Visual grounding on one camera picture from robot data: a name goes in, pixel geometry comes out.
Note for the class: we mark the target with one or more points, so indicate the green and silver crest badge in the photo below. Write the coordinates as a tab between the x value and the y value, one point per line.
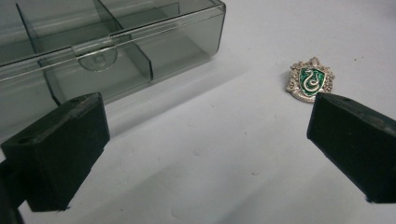
311	81

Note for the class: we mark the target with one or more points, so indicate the transparent grey compartment box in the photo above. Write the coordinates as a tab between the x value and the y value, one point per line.
174	46

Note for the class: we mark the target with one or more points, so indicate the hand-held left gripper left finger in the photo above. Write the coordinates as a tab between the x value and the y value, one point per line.
59	149

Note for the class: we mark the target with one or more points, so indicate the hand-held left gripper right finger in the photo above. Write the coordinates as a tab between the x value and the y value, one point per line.
358	146

